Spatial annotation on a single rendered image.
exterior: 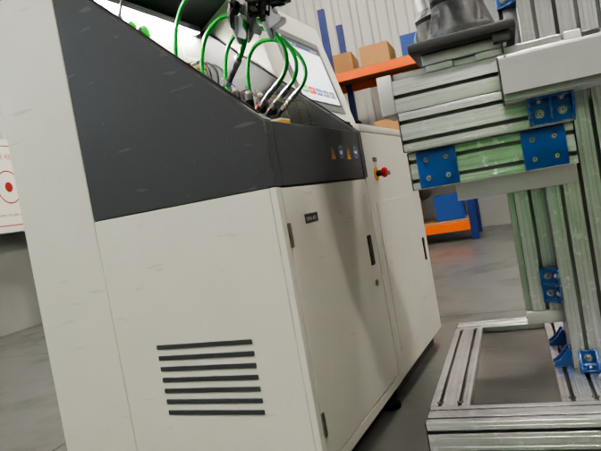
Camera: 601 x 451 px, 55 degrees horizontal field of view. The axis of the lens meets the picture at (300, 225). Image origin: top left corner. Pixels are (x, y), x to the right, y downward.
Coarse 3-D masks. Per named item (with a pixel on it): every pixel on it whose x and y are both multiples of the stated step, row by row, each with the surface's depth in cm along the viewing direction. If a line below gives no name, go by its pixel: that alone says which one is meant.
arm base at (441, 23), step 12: (444, 0) 125; (456, 0) 124; (468, 0) 124; (480, 0) 125; (432, 12) 129; (444, 12) 125; (456, 12) 124; (468, 12) 123; (480, 12) 124; (432, 24) 128; (444, 24) 125; (456, 24) 123; (468, 24) 122; (480, 24) 123; (432, 36) 128
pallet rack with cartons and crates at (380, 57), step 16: (320, 16) 687; (320, 32) 689; (336, 32) 763; (368, 48) 686; (384, 48) 680; (336, 64) 708; (352, 64) 703; (368, 64) 688; (384, 64) 667; (400, 64) 661; (416, 64) 715; (352, 80) 740; (368, 80) 755; (352, 96) 764; (352, 112) 766; (448, 208) 678; (464, 208) 679; (432, 224) 670; (448, 224) 660; (464, 224) 654; (480, 224) 724
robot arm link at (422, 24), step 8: (416, 0) 185; (424, 0) 183; (416, 8) 186; (424, 8) 184; (424, 16) 183; (416, 24) 187; (424, 24) 184; (416, 32) 192; (424, 32) 185; (416, 40) 190
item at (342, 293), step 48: (288, 192) 140; (336, 192) 169; (336, 240) 163; (336, 288) 158; (384, 288) 196; (336, 336) 154; (384, 336) 189; (336, 384) 149; (384, 384) 182; (336, 432) 145
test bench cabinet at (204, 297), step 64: (256, 192) 137; (128, 256) 155; (192, 256) 146; (256, 256) 138; (128, 320) 158; (192, 320) 148; (256, 320) 140; (128, 384) 160; (192, 384) 151; (256, 384) 142; (192, 448) 153; (256, 448) 144; (320, 448) 137
